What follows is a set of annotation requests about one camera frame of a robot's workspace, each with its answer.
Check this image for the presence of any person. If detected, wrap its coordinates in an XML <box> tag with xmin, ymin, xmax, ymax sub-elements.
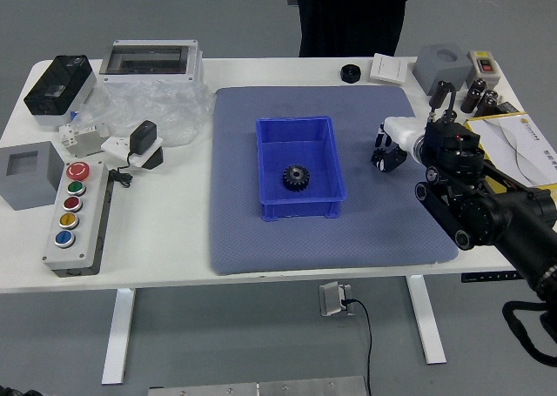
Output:
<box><xmin>298</xmin><ymin>0</ymin><xmax>430</xmax><ymax>58</ymax></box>

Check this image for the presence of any grey cube with round hole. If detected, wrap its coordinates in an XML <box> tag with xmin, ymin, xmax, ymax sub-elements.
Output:
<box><xmin>411</xmin><ymin>44</ymin><xmax>473</xmax><ymax>96</ymax></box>

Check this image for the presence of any grey two-button switch box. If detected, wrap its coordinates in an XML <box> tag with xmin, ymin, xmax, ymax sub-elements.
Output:
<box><xmin>466</xmin><ymin>50</ymin><xmax>501</xmax><ymax>91</ymax></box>

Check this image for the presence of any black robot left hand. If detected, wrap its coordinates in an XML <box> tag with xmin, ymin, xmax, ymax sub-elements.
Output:
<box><xmin>0</xmin><ymin>385</ymin><xmax>43</xmax><ymax>396</ymax></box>

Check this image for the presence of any big black gear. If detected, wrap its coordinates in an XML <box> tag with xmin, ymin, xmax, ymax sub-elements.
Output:
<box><xmin>281</xmin><ymin>164</ymin><xmax>312</xmax><ymax>193</ymax></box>

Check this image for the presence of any white table leg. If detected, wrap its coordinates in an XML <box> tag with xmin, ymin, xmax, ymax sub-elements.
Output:
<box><xmin>100</xmin><ymin>287</ymin><xmax>137</xmax><ymax>386</ymax></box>
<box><xmin>406</xmin><ymin>274</ymin><xmax>448</xmax><ymax>366</ymax></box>

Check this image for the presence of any clear plastic bag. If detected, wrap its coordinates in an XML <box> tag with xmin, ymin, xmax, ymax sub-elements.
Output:
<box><xmin>69</xmin><ymin>80</ymin><xmax>215</xmax><ymax>148</ymax></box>

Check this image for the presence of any black adapter cord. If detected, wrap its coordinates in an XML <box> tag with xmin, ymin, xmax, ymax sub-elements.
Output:
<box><xmin>106</xmin><ymin>151</ymin><xmax>136</xmax><ymax>189</ymax></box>

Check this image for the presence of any black power adapter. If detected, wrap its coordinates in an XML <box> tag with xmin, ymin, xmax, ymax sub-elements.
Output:
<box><xmin>129</xmin><ymin>120</ymin><xmax>158</xmax><ymax>157</ymax></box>

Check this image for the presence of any black floor cable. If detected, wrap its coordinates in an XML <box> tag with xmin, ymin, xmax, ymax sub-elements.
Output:
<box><xmin>341</xmin><ymin>299</ymin><xmax>374</xmax><ymax>396</ymax></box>

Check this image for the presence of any grey clear-lid distribution box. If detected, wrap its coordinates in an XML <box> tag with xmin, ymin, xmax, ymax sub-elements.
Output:
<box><xmin>98</xmin><ymin>39</ymin><xmax>205</xmax><ymax>84</ymax></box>

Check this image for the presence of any white circuit breaker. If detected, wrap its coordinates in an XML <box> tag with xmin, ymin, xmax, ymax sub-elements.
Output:
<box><xmin>58</xmin><ymin>121</ymin><xmax>112</xmax><ymax>158</ymax></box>

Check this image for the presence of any grey cube with square hole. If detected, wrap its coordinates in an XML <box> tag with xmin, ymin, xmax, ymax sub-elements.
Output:
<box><xmin>0</xmin><ymin>141</ymin><xmax>67</xmax><ymax>211</ymax></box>

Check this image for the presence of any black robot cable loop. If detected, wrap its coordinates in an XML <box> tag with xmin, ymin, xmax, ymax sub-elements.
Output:
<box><xmin>502</xmin><ymin>299</ymin><xmax>557</xmax><ymax>367</ymax></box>

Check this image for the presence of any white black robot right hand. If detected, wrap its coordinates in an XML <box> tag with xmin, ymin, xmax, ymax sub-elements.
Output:
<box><xmin>371</xmin><ymin>116</ymin><xmax>426</xmax><ymax>174</ymax></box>

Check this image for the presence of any blue plastic box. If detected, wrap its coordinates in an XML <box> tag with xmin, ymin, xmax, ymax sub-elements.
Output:
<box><xmin>254</xmin><ymin>116</ymin><xmax>347</xmax><ymax>223</ymax></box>

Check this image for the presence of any metal floor socket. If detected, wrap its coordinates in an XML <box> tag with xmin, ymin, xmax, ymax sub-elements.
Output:
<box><xmin>318</xmin><ymin>281</ymin><xmax>356</xmax><ymax>318</ymax></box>

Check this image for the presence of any grey-blue mat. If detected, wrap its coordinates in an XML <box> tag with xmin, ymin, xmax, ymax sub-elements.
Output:
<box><xmin>208</xmin><ymin>85</ymin><xmax>460</xmax><ymax>277</ymax></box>

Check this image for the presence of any white wall switch plate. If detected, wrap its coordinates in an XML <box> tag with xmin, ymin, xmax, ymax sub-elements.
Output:
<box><xmin>369</xmin><ymin>52</ymin><xmax>413</xmax><ymax>84</ymax></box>

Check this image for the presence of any black table control panel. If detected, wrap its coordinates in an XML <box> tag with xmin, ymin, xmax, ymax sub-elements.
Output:
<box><xmin>460</xmin><ymin>272</ymin><xmax>519</xmax><ymax>283</ymax></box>

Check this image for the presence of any black-lidded white enclosure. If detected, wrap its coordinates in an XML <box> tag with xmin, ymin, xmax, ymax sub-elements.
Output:
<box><xmin>23</xmin><ymin>55</ymin><xmax>97</xmax><ymax>128</ymax></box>

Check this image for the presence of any black round knob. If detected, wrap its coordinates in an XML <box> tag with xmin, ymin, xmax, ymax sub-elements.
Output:
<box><xmin>339</xmin><ymin>64</ymin><xmax>363</xmax><ymax>84</ymax></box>

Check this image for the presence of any yellow white carton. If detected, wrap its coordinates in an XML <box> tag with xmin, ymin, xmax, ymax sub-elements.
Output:
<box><xmin>463</xmin><ymin>111</ymin><xmax>557</xmax><ymax>197</ymax></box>

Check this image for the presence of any small black plug block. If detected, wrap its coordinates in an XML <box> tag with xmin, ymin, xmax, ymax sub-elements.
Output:
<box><xmin>495</xmin><ymin>101</ymin><xmax>526</xmax><ymax>117</ymax></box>

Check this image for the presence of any grey five-button control box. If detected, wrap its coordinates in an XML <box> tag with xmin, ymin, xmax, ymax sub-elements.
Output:
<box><xmin>42</xmin><ymin>160</ymin><xmax>115</xmax><ymax>279</ymax></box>

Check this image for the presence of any grey metal plate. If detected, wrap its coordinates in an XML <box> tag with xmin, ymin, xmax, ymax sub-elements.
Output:
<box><xmin>147</xmin><ymin>375</ymin><xmax>366</xmax><ymax>396</ymax></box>

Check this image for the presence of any white power socket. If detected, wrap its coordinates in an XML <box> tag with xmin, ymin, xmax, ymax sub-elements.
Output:
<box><xmin>100</xmin><ymin>135</ymin><xmax>164</xmax><ymax>169</ymax></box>

